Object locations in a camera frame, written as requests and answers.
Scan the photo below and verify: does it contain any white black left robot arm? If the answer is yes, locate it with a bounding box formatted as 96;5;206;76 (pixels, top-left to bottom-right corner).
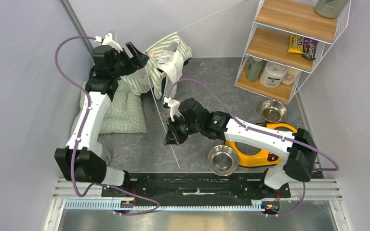
54;42;149;197

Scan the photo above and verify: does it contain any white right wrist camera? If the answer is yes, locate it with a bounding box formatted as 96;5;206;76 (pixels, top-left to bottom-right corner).
162;96;182;121

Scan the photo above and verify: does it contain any white wire wooden shelf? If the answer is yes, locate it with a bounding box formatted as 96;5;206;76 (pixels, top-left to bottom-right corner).
235;0;351;103

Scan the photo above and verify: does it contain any steel bowl front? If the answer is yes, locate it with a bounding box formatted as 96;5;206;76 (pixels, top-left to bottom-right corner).
208;145;239;177

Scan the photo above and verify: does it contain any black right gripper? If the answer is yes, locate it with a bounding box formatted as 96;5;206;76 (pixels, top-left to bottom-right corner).
164;112;202;144

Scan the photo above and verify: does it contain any green bottle shelf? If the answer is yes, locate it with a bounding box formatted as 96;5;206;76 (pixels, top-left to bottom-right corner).
246;57;263;82
315;0;348;19

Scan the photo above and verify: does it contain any aluminium rail frame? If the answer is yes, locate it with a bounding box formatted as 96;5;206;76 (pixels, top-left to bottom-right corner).
43;179;353;231

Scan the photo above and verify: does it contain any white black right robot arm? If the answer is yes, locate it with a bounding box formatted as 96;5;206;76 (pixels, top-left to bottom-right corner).
163;97;317;197

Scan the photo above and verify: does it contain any green striped pet tent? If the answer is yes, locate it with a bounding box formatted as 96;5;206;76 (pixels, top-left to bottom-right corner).
122;32;193;99

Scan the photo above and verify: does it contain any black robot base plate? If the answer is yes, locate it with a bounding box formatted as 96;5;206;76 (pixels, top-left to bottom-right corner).
101;172;291;199

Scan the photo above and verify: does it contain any cream printed cup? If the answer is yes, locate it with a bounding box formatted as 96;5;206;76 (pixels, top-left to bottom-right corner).
281;67;301;85

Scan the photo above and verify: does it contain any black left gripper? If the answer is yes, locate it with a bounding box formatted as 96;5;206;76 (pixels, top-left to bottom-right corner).
110;42;149;79

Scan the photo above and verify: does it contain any yellow candy bag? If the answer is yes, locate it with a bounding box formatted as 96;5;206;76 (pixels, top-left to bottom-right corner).
288;34;304;54

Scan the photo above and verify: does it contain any thin white tent pole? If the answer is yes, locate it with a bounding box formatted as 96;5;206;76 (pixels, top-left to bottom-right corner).
146;0;248;169

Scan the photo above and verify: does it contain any dark purple candy bag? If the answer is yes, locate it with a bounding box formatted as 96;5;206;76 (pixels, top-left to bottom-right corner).
302;38;318;61

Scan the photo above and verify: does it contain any green bottle top shelf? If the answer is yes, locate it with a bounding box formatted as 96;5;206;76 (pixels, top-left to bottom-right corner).
315;0;348;19

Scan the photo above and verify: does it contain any steel bowl near shelf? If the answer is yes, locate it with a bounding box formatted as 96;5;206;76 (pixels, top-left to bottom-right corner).
259;100;288;123

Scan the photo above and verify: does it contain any white toilet paper roll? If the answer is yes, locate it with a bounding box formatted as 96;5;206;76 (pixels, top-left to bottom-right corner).
260;62;288;88

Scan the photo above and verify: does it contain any yellow pet bowl holder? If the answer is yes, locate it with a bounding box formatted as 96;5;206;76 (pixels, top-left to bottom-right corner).
224;122;297;168

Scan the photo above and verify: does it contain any green bottle lower shelf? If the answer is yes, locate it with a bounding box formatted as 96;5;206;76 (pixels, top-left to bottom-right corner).
246;57;263;82

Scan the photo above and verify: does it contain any green checked pet cushion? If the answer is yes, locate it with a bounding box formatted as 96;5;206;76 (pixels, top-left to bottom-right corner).
70;79;147;135

